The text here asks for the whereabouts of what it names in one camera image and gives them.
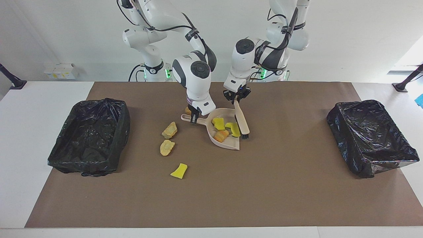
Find notched yellow sponge piece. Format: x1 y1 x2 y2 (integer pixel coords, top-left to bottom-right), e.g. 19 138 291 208
211 117 226 131

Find beige brush with black bristles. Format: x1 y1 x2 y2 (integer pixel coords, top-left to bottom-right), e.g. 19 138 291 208
233 100 250 140

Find beige sponge lump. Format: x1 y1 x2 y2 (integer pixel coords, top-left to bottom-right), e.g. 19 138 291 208
161 121 178 139
160 139 176 157

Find orange bread scrap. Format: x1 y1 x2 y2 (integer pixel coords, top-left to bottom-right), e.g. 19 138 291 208
213 129 230 143

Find beige plastic dustpan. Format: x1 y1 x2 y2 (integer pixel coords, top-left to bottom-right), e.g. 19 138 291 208
180 108 241 151

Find yellow sponge piece green backing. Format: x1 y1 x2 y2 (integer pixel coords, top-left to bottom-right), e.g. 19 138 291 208
170 163 188 179

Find bin with black liner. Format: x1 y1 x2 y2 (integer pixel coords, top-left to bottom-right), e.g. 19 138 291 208
327 99 420 179
47 98 131 178

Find brown table mat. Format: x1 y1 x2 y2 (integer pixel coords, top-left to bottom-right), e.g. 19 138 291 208
25 82 423 228

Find black stand pole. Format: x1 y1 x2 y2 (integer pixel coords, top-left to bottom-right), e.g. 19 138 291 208
0 63 28 90
392 63 423 93

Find black base power cable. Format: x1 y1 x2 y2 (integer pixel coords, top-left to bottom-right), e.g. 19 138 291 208
248 66 269 82
128 63 146 82

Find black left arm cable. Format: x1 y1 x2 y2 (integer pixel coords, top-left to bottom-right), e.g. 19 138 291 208
266 7 300 72

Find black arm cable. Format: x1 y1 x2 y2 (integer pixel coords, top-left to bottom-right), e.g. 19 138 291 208
266 7 300 72
116 0 212 66

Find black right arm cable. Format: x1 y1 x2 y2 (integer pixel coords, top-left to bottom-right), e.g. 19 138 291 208
116 0 212 66

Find white wall socket boxes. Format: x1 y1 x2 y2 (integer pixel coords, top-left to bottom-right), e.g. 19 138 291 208
44 63 79 80

